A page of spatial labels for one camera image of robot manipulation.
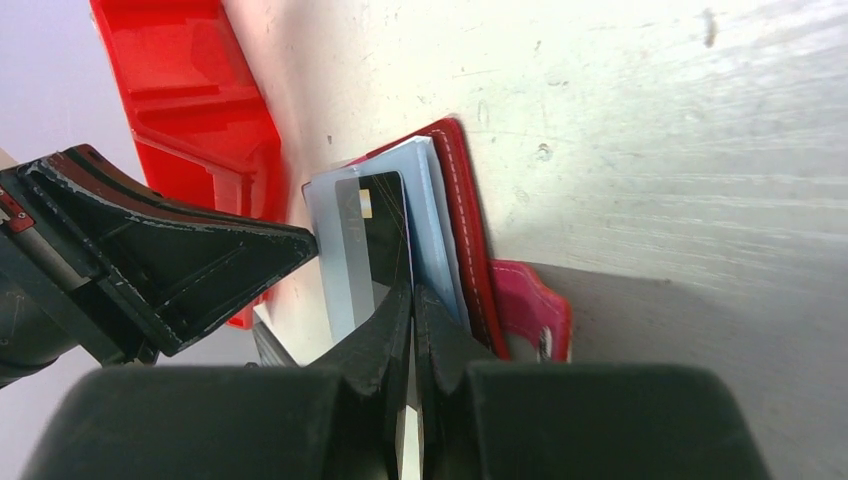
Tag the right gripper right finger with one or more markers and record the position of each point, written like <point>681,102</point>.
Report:
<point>457,416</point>

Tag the red plastic tray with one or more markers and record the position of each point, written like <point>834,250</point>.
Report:
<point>202,130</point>

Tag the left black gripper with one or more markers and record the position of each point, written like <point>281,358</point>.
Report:
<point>92,258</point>

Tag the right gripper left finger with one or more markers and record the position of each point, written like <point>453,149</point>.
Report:
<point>366,431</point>

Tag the red leather card holder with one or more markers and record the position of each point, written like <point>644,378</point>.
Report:
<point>503,304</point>

